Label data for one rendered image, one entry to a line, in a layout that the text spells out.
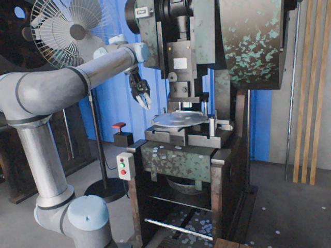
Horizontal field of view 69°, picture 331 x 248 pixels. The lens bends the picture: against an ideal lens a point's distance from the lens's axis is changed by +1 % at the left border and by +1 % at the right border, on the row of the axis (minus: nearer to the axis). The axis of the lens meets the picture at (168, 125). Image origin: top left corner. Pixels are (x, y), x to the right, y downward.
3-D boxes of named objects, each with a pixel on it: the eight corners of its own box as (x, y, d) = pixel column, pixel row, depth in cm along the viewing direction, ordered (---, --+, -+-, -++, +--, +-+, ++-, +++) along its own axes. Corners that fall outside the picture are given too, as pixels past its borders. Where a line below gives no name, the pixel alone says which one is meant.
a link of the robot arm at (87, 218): (94, 258, 71) (87, 220, 67) (63, 245, 77) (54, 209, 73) (119, 231, 81) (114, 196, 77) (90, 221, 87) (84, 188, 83)
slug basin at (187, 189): (210, 206, 128) (210, 190, 125) (155, 194, 143) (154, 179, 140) (225, 176, 157) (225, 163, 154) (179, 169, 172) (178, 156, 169)
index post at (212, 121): (214, 136, 118) (214, 118, 116) (208, 136, 120) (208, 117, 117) (216, 134, 121) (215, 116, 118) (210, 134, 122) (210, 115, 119)
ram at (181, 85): (192, 98, 119) (189, 36, 111) (165, 98, 126) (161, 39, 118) (203, 93, 134) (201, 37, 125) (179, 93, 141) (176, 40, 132)
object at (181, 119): (218, 120, 118) (218, 119, 117) (163, 130, 108) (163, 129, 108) (192, 110, 144) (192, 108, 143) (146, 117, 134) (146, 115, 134)
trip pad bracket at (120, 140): (130, 167, 134) (126, 134, 128) (117, 164, 138) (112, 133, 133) (136, 162, 139) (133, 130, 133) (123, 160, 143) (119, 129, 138)
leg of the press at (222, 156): (234, 286, 117) (235, 107, 92) (211, 277, 122) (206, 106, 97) (257, 189, 195) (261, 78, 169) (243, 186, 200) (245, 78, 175)
